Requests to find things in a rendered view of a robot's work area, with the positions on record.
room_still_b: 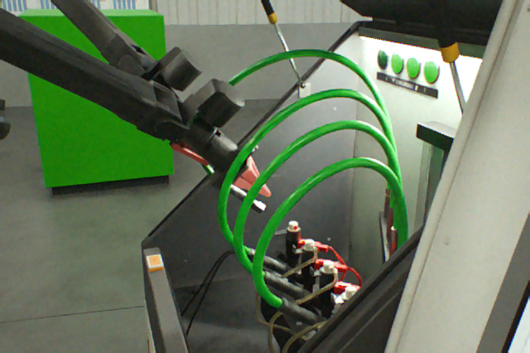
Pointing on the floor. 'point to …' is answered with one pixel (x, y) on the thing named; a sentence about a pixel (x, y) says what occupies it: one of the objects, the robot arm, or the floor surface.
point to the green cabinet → (96, 117)
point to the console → (474, 203)
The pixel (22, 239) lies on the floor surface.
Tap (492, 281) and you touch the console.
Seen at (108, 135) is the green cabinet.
